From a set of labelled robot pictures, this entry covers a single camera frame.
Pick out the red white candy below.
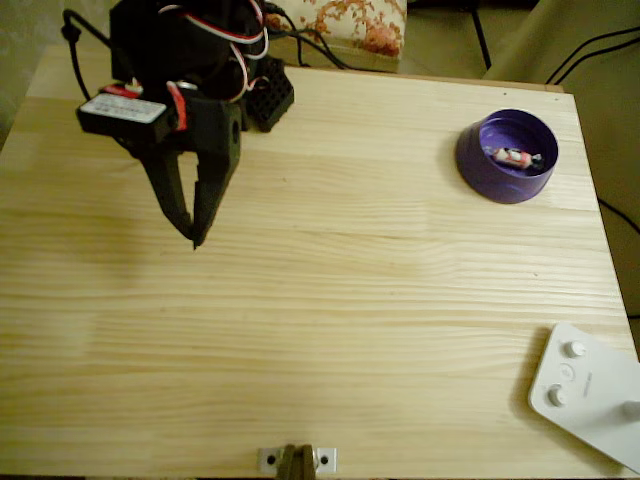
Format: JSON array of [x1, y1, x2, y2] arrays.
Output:
[[488, 145, 546, 175]]

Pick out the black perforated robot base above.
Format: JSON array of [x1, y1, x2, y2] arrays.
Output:
[[243, 53, 296, 134]]

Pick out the purple plastic bowl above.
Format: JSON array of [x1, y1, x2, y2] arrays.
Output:
[[454, 108, 560, 206]]

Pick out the floral patterned cushion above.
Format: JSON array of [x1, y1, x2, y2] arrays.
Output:
[[264, 0, 409, 60]]

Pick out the black metal stand leg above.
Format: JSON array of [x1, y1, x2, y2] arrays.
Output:
[[468, 7, 494, 72]]

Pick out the white lamp base with knobs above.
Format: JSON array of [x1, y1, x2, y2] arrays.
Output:
[[526, 322, 640, 477]]

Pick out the red white servo wires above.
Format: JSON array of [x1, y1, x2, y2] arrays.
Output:
[[158, 0, 272, 132]]

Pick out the black power cable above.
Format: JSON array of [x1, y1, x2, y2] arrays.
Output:
[[263, 2, 354, 71]]

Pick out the black camera cable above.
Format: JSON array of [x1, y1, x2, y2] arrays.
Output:
[[61, 8, 114, 102]]

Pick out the black camera post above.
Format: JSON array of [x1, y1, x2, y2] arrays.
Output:
[[277, 443, 317, 480]]

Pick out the silver metal mounting bracket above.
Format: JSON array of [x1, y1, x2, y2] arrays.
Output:
[[256, 445, 338, 474]]

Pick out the black floor cable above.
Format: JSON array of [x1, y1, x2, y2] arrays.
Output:
[[542, 25, 640, 85], [598, 198, 640, 321], [552, 37, 640, 86]]

